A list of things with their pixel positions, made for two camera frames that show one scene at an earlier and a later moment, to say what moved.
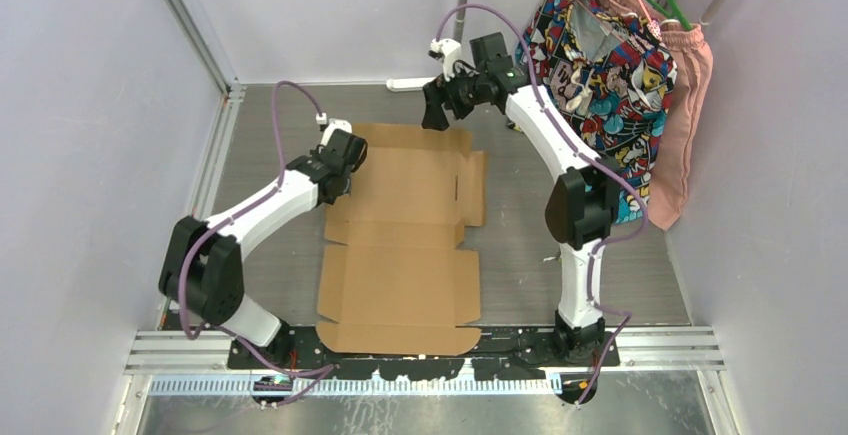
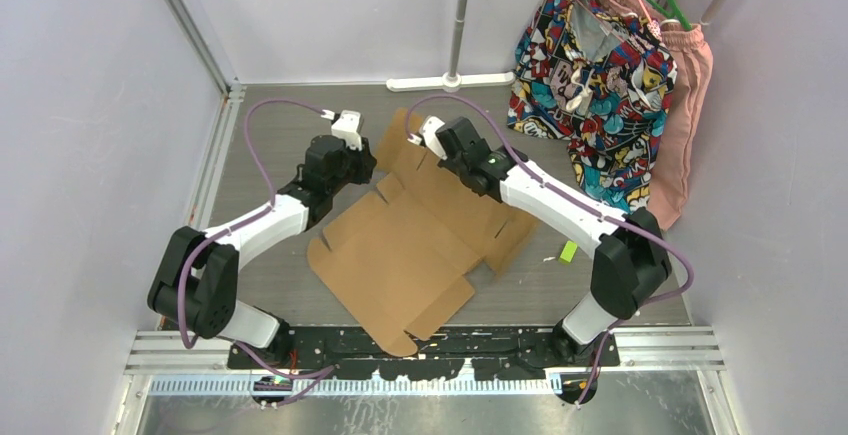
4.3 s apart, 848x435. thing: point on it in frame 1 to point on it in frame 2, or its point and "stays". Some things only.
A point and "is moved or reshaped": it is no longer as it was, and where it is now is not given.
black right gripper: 439,94 to 447,164
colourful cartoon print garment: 610,82 stays
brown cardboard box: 401,285 is moved or reshaped
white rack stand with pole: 414,84 stays
